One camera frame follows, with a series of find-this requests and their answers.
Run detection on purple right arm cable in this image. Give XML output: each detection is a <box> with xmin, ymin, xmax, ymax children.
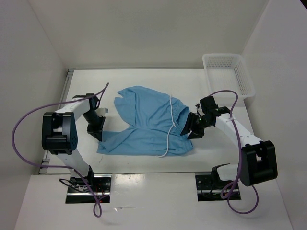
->
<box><xmin>207</xmin><ymin>90</ymin><xmax>260</xmax><ymax>214</ymax></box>

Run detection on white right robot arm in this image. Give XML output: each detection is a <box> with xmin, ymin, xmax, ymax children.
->
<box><xmin>181</xmin><ymin>96</ymin><xmax>278</xmax><ymax>186</ymax></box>

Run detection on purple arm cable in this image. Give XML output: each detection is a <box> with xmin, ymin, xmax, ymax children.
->
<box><xmin>207</xmin><ymin>90</ymin><xmax>260</xmax><ymax>214</ymax></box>
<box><xmin>12</xmin><ymin>82</ymin><xmax>110</xmax><ymax>218</ymax></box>

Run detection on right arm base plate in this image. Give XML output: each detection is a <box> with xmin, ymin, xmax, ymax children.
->
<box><xmin>195</xmin><ymin>173</ymin><xmax>231</xmax><ymax>202</ymax></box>

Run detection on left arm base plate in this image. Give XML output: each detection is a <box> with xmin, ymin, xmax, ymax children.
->
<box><xmin>59</xmin><ymin>174</ymin><xmax>112</xmax><ymax>204</ymax></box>

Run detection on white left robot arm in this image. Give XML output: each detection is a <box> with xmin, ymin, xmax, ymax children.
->
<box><xmin>42</xmin><ymin>93</ymin><xmax>106</xmax><ymax>192</ymax></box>

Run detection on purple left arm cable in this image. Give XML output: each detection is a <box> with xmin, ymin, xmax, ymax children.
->
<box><xmin>12</xmin><ymin>82</ymin><xmax>110</xmax><ymax>218</ymax></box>

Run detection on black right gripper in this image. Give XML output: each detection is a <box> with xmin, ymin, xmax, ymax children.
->
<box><xmin>180</xmin><ymin>112</ymin><xmax>212</xmax><ymax>139</ymax></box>

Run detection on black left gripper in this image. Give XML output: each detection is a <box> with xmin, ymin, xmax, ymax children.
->
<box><xmin>83</xmin><ymin>110</ymin><xmax>105</xmax><ymax>142</ymax></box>

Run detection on light blue shorts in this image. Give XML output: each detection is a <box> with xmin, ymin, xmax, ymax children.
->
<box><xmin>97</xmin><ymin>86</ymin><xmax>193</xmax><ymax>157</ymax></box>

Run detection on white plastic basket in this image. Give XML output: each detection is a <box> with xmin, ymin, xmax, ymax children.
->
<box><xmin>202</xmin><ymin>53</ymin><xmax>256</xmax><ymax>99</ymax></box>

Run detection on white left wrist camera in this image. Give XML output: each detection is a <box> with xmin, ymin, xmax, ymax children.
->
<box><xmin>96</xmin><ymin>108</ymin><xmax>108</xmax><ymax>117</ymax></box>

